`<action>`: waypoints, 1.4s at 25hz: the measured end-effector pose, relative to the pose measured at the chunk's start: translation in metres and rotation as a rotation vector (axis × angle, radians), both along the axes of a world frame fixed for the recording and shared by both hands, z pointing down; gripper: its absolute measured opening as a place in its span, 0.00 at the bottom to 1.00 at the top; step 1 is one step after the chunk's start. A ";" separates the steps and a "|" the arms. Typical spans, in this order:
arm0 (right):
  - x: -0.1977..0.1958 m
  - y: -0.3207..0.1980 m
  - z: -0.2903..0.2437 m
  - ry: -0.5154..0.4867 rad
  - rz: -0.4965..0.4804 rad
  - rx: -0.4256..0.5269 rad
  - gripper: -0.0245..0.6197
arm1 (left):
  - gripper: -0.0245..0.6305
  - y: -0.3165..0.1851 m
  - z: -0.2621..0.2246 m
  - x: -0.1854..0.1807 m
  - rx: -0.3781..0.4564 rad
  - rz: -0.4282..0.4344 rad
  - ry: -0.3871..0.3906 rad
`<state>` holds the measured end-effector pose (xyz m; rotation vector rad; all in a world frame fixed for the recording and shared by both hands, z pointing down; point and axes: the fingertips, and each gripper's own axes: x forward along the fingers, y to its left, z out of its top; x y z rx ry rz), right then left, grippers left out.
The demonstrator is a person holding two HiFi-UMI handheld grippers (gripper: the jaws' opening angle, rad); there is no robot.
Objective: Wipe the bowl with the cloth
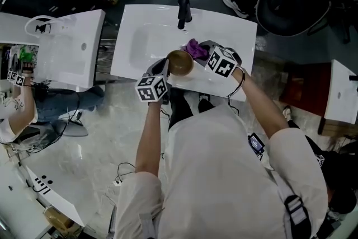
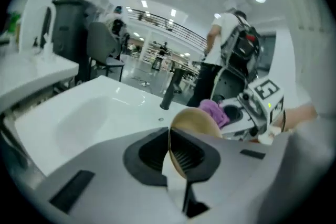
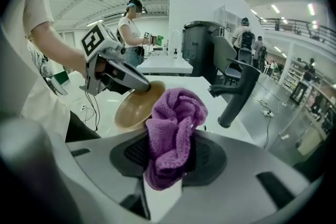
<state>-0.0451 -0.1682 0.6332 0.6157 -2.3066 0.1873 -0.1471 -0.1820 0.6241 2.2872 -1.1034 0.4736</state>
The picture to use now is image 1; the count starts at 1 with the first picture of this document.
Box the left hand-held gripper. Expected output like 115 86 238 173
135 58 172 105

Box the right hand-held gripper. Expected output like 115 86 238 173
193 40 242 78

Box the purple cloth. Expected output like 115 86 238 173
181 38 209 61

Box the brown round bowl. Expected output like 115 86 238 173
166 49 195 76

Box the person's left forearm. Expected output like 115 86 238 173
135 100 164 177

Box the person's right forearm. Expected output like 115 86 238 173
232 67 290 140

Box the person's left black shoe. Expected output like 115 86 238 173
169 88 194 129

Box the person's black shoe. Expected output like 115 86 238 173
169 88 194 129
197 93 216 114

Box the large white ceramic sink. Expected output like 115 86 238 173
110 4 258 102

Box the black cylindrical faucet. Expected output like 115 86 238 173
177 0 192 30

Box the person's right black shoe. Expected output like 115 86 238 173
197 93 216 114

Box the white sink with curved faucet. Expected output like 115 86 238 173
35 9 106 90

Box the black grey backpack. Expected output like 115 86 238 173
256 0 333 37

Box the black device with blue screen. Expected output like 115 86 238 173
248 133 265 154

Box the red-brown wooden cabinet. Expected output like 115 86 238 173
279 62 333 110

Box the grey stool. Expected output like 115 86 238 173
21 120 89 149

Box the person's white shirt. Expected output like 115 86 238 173
114 103 329 239

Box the white curved faucet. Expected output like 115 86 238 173
24 15 58 37

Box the small white ceramic sink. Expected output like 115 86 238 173
324 59 358 124

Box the white desk with black print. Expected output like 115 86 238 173
21 159 84 227

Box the cardboard box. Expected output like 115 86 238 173
43 205 76 236

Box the black wrist cord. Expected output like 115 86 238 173
226 65 246 99

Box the metal sink frame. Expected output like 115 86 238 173
95 25 117 83

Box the black grey shoulder strap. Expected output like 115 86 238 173
284 195 311 239

